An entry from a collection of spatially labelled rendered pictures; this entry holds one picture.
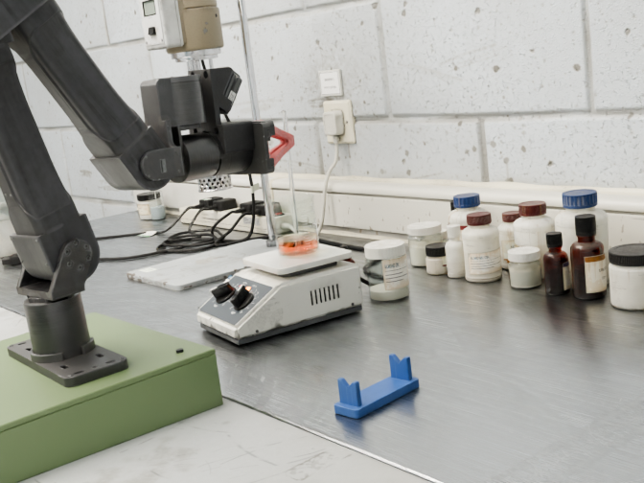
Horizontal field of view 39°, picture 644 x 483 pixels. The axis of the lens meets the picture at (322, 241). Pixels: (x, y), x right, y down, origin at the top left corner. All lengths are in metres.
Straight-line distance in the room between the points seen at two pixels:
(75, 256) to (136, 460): 0.24
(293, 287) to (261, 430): 0.33
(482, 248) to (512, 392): 0.44
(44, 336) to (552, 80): 0.85
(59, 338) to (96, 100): 0.26
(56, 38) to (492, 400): 0.59
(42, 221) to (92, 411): 0.21
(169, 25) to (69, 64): 0.60
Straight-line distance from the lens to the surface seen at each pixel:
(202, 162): 1.13
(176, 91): 1.12
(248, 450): 0.90
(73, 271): 1.02
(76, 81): 1.05
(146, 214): 2.38
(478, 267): 1.38
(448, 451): 0.85
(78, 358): 1.03
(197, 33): 1.64
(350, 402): 0.94
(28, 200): 1.01
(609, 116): 1.43
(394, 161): 1.75
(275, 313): 1.22
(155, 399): 0.98
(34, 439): 0.93
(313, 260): 1.25
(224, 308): 1.26
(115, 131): 1.06
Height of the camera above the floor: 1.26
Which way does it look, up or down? 11 degrees down
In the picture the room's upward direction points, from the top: 7 degrees counter-clockwise
